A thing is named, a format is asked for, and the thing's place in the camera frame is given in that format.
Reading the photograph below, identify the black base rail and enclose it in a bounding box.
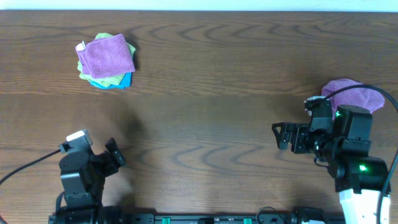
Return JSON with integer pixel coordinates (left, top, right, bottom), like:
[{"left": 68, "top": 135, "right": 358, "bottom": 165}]
[{"left": 48, "top": 212, "right": 346, "bottom": 224}]

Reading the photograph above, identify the folded green cloth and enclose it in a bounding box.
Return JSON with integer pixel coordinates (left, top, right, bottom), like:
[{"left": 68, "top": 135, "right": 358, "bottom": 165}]
[{"left": 77, "top": 33, "right": 136, "bottom": 87}]

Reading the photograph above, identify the crumpled purple cloth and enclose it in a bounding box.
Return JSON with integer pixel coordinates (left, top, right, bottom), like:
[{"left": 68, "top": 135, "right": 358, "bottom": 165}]
[{"left": 322, "top": 78, "right": 385, "bottom": 115}]

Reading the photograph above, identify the purple microfiber cloth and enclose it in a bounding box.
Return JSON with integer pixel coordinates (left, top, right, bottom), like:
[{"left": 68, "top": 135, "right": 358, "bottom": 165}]
[{"left": 75, "top": 34, "right": 135, "bottom": 79}]

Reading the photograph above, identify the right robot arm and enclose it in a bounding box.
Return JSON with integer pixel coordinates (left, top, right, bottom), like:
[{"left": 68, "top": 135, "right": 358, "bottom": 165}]
[{"left": 272, "top": 120, "right": 391, "bottom": 223}]

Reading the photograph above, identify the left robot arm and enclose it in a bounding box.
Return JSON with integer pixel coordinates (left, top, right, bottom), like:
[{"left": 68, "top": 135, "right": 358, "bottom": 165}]
[{"left": 48, "top": 136, "right": 126, "bottom": 223}]

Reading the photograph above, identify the folded blue cloth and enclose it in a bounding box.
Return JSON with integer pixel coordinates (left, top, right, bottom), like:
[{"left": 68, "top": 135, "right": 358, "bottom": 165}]
[{"left": 89, "top": 73, "right": 133, "bottom": 90}]

